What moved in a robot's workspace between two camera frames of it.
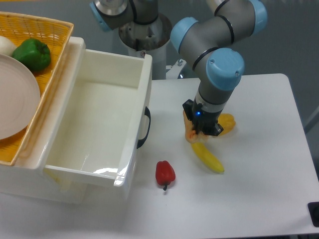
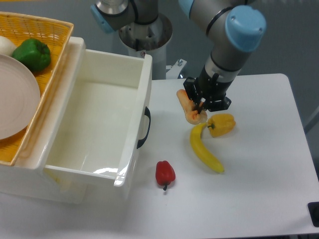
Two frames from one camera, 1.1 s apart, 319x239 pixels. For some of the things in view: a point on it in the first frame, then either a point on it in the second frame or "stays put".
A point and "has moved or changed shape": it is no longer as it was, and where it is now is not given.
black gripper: x=206 y=122 → x=210 y=88
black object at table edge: x=313 y=209 stays put
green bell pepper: x=36 y=55 stays put
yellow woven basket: x=56 y=34 stays put
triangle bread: x=191 y=135 has moved or changed shape
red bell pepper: x=165 y=173 stays put
